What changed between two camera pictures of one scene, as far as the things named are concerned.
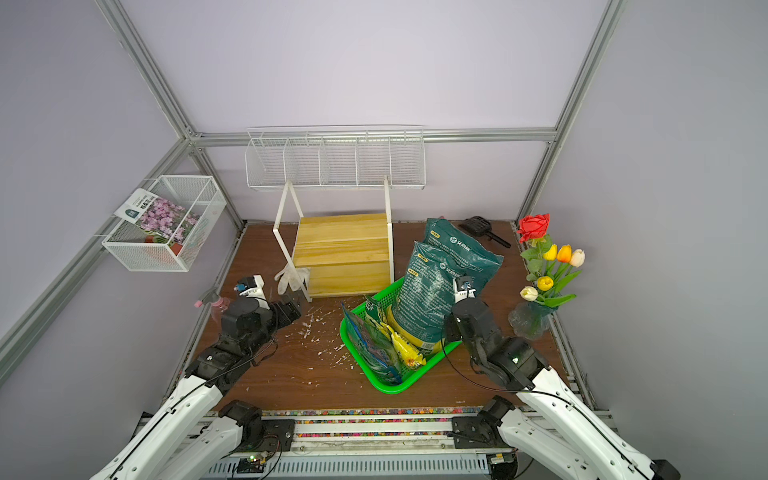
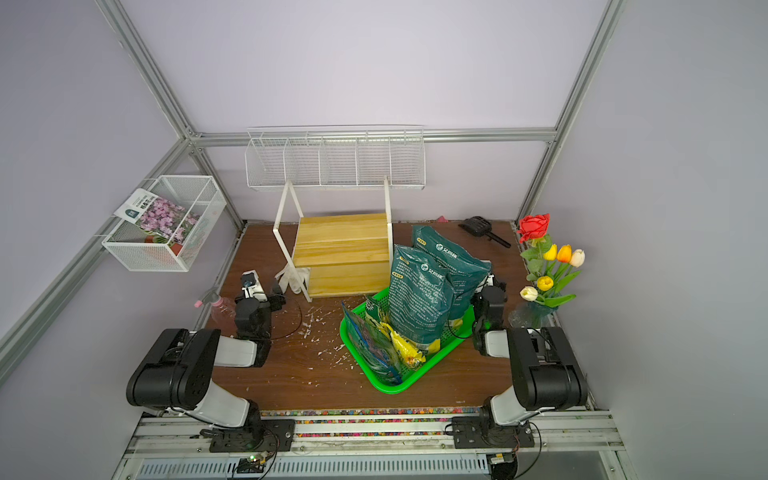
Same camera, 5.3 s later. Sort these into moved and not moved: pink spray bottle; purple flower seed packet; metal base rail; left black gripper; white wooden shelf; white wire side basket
Moved: left black gripper
Not moved: pink spray bottle; metal base rail; white wire side basket; purple flower seed packet; white wooden shelf
